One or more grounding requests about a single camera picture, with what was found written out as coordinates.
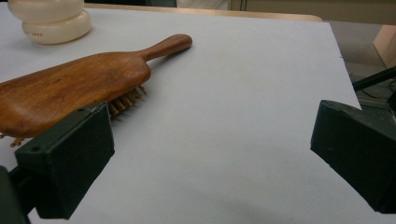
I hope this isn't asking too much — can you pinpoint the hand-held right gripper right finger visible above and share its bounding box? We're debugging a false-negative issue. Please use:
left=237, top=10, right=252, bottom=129
left=310, top=99, right=396, bottom=215

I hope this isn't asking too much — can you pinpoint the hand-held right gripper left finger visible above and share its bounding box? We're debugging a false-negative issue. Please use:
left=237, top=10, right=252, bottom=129
left=14, top=102, right=116, bottom=220

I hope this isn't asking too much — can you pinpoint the white paper sheet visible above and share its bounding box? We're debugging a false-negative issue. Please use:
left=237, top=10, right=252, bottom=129
left=0, top=3, right=396, bottom=224

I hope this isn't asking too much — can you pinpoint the beige box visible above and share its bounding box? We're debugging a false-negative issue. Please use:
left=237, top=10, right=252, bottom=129
left=373, top=24, right=396, bottom=70

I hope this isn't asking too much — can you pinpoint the black metal stand bar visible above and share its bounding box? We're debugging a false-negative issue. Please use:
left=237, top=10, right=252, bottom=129
left=352, top=66, right=396, bottom=92

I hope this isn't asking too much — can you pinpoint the wooden hairbrush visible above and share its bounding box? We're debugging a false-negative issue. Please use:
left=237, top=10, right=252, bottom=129
left=0, top=33, right=193, bottom=148

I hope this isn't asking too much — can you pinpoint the cream ribbed plastic bottle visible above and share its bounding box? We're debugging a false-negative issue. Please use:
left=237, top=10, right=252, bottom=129
left=7, top=0, right=93, bottom=46

